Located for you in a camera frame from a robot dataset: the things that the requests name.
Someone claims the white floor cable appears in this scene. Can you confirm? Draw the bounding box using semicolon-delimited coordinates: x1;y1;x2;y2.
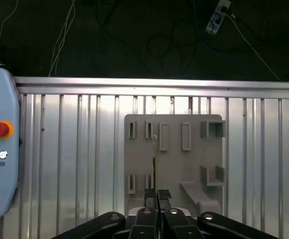
230;14;281;81

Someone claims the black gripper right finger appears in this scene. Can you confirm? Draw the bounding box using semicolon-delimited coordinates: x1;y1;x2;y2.
158;189;279;239

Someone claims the grey parts rack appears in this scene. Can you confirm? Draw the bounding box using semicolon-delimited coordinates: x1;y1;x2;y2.
124;114;227;218

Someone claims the blue floor cable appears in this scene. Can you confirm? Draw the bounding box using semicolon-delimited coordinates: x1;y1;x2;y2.
193;0;250;77

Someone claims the pale blue teach pendant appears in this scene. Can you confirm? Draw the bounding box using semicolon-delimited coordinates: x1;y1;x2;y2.
0;67;21;218

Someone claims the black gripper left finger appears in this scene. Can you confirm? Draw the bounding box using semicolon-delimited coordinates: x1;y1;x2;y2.
57;188;158;239

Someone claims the white power strip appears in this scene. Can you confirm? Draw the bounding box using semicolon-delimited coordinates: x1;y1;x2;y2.
205;0;232;35

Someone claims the thin white cable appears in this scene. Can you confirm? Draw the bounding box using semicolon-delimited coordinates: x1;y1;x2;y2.
48;0;76;77
0;0;19;44

